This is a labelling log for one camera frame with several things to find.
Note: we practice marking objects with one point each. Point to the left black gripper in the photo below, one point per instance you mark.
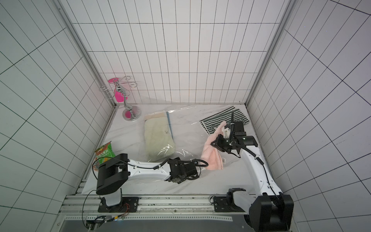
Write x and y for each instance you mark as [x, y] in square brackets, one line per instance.
[178, 159]

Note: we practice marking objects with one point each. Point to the blue and cream towel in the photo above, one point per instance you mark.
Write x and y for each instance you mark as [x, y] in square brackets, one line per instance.
[161, 114]

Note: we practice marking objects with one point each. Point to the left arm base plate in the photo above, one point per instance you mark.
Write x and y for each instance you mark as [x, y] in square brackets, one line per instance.
[126, 204]

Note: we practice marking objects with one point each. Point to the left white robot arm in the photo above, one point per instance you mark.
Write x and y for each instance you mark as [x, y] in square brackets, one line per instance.
[114, 172]

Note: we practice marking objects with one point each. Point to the colourful snack packet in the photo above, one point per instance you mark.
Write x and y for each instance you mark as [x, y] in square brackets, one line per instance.
[104, 153]

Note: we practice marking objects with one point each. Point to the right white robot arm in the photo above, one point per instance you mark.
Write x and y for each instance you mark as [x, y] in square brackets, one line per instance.
[269, 210]

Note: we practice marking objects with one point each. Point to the chrome cup holder stand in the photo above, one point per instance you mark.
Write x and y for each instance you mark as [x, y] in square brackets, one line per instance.
[130, 113]

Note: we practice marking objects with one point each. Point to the aluminium mounting rail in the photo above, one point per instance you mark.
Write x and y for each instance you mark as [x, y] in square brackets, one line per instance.
[148, 204]

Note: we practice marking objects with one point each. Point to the green striped Doraemon towel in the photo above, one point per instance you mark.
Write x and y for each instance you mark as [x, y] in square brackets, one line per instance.
[211, 123]

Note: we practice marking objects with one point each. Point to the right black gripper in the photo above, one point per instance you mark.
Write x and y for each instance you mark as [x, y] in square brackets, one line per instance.
[221, 142]

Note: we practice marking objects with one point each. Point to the clear plastic vacuum bag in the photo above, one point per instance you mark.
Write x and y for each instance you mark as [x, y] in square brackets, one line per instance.
[188, 135]

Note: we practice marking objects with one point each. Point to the pink towel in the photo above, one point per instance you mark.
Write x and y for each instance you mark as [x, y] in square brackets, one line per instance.
[210, 154]

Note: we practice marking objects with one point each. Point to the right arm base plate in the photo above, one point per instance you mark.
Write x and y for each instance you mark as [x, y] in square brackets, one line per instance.
[225, 204]

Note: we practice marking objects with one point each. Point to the light green towel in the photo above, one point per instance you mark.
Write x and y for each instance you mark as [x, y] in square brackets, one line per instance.
[158, 139]

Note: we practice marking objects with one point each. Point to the pink plastic cup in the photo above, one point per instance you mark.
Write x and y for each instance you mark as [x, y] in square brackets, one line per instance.
[120, 93]

